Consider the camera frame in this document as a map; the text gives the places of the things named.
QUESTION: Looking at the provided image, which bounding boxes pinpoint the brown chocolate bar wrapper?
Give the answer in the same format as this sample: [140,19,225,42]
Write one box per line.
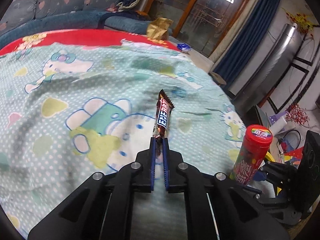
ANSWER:
[153,89,175,157]

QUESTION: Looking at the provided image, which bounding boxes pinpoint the red candy tube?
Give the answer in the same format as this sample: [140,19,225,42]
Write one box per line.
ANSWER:
[229,125,273,185]

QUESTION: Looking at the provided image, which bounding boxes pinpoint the yellow rimmed black trash bin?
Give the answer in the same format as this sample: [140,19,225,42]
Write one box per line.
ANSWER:
[264,152,282,196]

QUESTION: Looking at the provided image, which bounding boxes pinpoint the white vase with red berries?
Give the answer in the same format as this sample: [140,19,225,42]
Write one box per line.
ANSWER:
[268,104,310,135]

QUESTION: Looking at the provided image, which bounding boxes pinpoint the blue storage box on floor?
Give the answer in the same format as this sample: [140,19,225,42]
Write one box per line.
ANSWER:
[209,72,226,86]

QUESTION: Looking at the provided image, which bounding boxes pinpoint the Hello Kitty patterned blanket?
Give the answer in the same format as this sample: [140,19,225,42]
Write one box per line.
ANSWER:
[1,29,245,238]

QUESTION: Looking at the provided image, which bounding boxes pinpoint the long coffee table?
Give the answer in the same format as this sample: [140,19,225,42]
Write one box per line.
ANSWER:
[175,49,213,74]

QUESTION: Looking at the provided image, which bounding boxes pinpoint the blue candy wrapper on table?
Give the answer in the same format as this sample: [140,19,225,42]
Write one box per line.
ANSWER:
[177,43,191,53]

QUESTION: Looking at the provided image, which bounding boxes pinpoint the silver tower air conditioner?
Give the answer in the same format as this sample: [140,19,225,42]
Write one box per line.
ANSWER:
[233,23,302,115]

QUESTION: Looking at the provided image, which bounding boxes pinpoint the gold snack bag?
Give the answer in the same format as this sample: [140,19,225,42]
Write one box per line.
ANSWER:
[146,17,173,40]

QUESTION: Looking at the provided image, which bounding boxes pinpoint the blue curtain right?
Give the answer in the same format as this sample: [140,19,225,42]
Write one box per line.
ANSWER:
[209,0,280,87]

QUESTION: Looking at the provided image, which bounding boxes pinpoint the wooden framed glass door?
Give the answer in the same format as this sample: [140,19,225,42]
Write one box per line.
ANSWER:
[143,0,249,57]

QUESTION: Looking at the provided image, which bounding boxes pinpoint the yellow artificial flowers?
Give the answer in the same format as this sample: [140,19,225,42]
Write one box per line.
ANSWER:
[282,7,317,39]

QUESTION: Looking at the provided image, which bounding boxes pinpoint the blue grey sofa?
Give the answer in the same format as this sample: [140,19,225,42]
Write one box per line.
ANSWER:
[1,0,151,48]

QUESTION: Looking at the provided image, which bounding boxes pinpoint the black wire hoop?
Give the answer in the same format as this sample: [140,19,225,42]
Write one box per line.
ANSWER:
[280,129,301,153]

